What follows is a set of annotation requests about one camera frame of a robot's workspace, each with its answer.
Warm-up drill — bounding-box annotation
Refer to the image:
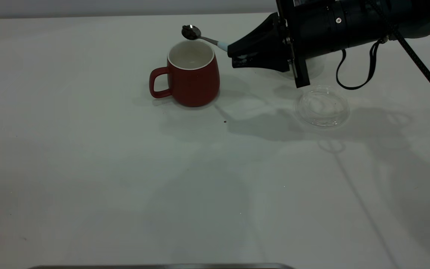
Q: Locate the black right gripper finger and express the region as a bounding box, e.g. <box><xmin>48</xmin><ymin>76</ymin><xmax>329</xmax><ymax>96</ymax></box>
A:
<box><xmin>232</xmin><ymin>55</ymin><xmax>291</xmax><ymax>72</ymax></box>
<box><xmin>227</xmin><ymin>13</ymin><xmax>287</xmax><ymax>58</ymax></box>

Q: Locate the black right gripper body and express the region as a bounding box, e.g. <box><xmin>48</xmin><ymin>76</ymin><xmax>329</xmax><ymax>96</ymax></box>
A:
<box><xmin>277</xmin><ymin>0</ymin><xmax>350</xmax><ymax>88</ymax></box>

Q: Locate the metal spoon light-blue handle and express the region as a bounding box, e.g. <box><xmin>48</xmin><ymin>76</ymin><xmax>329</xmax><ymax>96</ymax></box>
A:
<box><xmin>181</xmin><ymin>25</ymin><xmax>229</xmax><ymax>52</ymax></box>

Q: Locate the red ceramic mug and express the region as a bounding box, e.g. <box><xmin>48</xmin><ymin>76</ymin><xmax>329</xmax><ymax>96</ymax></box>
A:
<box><xmin>149</xmin><ymin>40</ymin><xmax>220</xmax><ymax>108</ymax></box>

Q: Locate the clear glass saucer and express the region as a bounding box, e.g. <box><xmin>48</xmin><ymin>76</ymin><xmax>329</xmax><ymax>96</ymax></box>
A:
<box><xmin>295</xmin><ymin>85</ymin><xmax>350</xmax><ymax>129</ymax></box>

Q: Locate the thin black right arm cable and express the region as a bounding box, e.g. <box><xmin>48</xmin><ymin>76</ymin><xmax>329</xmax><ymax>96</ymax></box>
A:
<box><xmin>336</xmin><ymin>38</ymin><xmax>385</xmax><ymax>90</ymax></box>

